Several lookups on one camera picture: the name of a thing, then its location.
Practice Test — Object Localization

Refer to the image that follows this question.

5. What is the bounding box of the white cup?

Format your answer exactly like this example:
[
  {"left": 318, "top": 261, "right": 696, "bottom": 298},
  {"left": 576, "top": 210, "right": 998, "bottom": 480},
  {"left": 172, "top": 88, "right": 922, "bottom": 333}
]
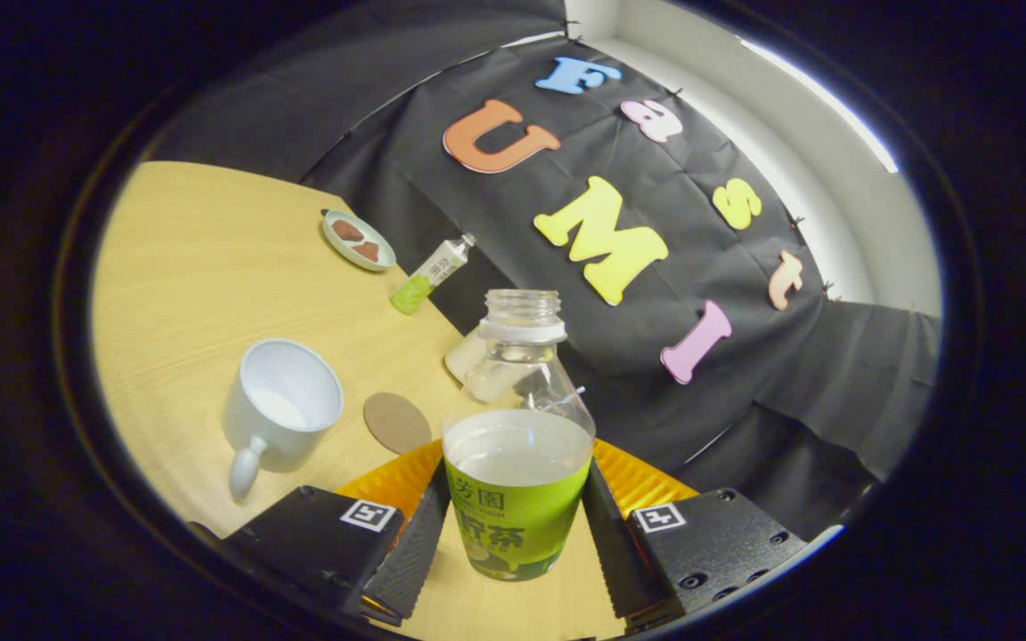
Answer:
[{"left": 222, "top": 338, "right": 346, "bottom": 502}]

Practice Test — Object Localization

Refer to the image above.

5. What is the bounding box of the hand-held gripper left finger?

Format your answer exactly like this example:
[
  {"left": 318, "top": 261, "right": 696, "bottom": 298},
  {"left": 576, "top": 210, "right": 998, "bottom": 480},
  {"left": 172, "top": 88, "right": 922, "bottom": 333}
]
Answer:
[{"left": 223, "top": 439, "right": 453, "bottom": 627}]

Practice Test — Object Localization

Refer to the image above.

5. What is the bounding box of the wooden table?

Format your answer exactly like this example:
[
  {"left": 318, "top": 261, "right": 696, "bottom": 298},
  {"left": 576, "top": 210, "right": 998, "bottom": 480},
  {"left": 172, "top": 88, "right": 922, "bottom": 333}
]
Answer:
[{"left": 90, "top": 160, "right": 630, "bottom": 641}]

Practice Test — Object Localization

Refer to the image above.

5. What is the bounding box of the green label juice bottle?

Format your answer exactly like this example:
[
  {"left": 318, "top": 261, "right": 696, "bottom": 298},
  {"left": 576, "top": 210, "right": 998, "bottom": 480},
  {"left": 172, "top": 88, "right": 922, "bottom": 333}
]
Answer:
[{"left": 441, "top": 289, "right": 597, "bottom": 583}]

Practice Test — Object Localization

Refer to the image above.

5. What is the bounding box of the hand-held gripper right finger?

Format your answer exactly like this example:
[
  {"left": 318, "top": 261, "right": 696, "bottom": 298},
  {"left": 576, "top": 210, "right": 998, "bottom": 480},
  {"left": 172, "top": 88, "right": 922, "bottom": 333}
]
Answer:
[{"left": 579, "top": 439, "right": 809, "bottom": 635}]

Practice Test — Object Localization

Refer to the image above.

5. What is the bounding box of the round brown coaster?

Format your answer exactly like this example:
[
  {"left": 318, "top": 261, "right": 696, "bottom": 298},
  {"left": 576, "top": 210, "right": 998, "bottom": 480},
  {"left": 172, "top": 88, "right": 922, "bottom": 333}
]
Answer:
[{"left": 362, "top": 392, "right": 433, "bottom": 456}]

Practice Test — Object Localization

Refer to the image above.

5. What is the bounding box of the white toaster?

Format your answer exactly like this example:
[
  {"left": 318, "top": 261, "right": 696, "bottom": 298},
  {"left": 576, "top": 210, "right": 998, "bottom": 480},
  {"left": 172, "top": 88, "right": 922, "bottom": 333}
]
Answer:
[{"left": 444, "top": 324, "right": 489, "bottom": 402}]

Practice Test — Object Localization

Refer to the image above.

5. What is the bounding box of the slim green label bottle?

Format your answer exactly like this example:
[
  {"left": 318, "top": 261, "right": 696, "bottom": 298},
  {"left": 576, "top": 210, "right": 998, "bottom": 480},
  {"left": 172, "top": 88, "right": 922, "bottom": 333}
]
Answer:
[{"left": 389, "top": 233, "right": 477, "bottom": 316}]

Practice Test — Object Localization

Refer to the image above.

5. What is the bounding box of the pale green plate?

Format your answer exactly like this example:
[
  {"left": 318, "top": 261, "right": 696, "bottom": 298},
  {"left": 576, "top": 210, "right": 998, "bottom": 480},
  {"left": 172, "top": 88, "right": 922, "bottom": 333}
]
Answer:
[{"left": 322, "top": 209, "right": 397, "bottom": 272}]

